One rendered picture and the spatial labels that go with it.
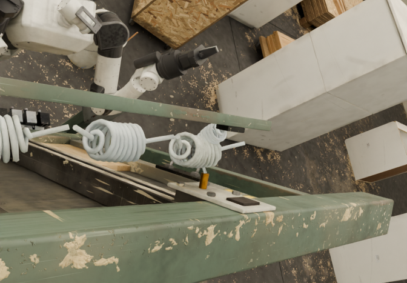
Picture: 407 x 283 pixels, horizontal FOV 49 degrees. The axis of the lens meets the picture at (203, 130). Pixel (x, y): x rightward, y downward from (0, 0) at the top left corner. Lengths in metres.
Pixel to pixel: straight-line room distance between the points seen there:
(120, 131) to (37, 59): 2.54
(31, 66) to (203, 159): 2.41
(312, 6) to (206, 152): 6.11
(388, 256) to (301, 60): 2.16
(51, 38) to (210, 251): 1.03
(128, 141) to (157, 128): 2.90
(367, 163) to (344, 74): 2.85
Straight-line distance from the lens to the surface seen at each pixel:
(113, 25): 1.66
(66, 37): 1.58
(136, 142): 0.71
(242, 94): 4.11
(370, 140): 6.33
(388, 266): 4.90
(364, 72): 3.54
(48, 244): 0.53
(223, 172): 1.61
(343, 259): 5.09
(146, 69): 1.58
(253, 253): 0.81
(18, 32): 1.56
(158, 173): 1.49
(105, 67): 1.72
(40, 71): 3.18
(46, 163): 1.31
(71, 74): 3.30
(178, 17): 3.78
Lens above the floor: 2.42
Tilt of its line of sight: 37 degrees down
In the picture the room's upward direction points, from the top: 63 degrees clockwise
